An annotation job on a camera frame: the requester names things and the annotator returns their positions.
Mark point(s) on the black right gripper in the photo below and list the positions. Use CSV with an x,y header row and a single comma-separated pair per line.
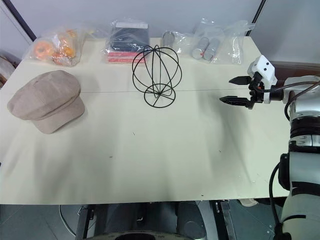
x,y
256,96

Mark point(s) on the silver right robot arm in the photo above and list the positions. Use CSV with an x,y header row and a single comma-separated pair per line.
x,y
305,150

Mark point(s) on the empty clear plastic bag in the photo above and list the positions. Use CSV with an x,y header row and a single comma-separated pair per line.
x,y
237,40

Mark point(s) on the silver cylinder with red end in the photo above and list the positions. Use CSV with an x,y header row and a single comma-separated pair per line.
x,y
200,47

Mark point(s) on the brown wooden furniture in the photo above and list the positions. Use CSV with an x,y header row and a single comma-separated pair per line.
x,y
297,68

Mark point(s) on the clear bag with two cylinders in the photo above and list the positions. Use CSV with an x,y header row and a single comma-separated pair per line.
x,y
208,32

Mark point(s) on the clear bag with metal cup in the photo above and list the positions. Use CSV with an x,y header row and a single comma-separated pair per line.
x,y
178,41

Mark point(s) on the silver metal cup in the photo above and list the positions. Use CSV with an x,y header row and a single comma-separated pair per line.
x,y
168,39

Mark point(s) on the clear bag with dark cloth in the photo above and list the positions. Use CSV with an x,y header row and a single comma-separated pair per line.
x,y
130,40

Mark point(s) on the dark blue folded cloth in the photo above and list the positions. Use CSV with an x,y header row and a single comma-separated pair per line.
x,y
130,38

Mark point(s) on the red flat packets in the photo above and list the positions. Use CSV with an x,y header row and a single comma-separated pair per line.
x,y
120,57

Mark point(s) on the dark rounded shape under table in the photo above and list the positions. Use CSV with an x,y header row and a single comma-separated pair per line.
x,y
150,222

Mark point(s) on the clear bag of orange toys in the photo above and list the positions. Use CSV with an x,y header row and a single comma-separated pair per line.
x,y
60,43

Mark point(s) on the beige newsboy cap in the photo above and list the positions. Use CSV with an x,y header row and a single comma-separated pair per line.
x,y
47,100

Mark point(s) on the pale bundle beside table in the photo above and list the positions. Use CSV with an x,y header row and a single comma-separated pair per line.
x,y
7,67

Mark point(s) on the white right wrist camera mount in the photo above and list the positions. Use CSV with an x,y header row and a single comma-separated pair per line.
x,y
265,68

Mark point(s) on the dark slanted wall strip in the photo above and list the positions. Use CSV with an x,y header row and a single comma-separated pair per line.
x,y
258,11
21,21

